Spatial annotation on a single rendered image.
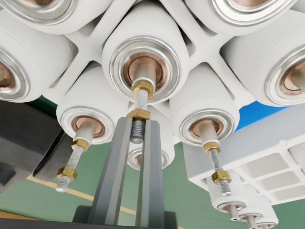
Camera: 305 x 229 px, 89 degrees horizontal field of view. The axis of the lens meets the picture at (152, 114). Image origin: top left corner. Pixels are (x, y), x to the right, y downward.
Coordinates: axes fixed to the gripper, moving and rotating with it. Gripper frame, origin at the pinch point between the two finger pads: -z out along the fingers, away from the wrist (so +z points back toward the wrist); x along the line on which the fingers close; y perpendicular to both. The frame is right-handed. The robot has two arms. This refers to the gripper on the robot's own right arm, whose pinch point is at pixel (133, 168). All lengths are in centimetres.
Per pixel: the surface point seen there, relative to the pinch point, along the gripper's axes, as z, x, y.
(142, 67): -10.2, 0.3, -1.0
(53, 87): -18.5, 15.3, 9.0
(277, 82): -10.6, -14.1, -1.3
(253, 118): -25.2, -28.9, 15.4
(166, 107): -18.2, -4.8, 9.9
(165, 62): -10.7, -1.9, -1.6
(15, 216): -35, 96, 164
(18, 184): -36, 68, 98
